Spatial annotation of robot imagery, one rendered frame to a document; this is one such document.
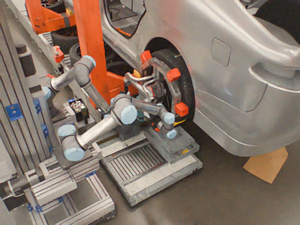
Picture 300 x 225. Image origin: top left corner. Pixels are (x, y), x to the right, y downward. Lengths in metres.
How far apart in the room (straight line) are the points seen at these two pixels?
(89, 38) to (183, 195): 1.65
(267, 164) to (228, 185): 0.51
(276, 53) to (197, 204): 1.63
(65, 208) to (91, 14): 1.57
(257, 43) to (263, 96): 0.31
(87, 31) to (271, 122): 1.56
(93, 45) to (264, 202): 2.08
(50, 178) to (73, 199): 0.56
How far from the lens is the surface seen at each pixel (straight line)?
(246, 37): 1.85
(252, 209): 2.99
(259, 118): 2.00
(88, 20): 2.54
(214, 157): 3.28
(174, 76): 2.34
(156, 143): 3.12
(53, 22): 4.60
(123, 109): 1.88
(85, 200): 2.70
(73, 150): 1.93
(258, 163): 3.33
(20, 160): 2.29
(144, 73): 2.82
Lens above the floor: 2.42
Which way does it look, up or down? 41 degrees down
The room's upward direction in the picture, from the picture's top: straight up
